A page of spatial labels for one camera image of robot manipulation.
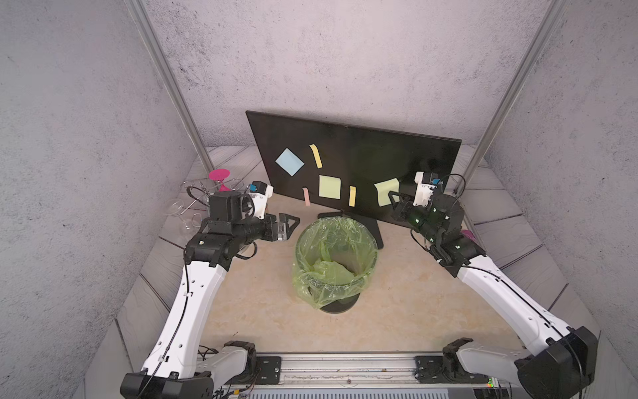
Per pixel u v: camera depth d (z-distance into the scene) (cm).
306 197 91
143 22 71
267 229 60
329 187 82
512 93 87
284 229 60
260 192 60
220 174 89
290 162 82
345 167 98
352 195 83
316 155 76
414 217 63
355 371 74
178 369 37
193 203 55
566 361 37
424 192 63
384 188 73
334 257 88
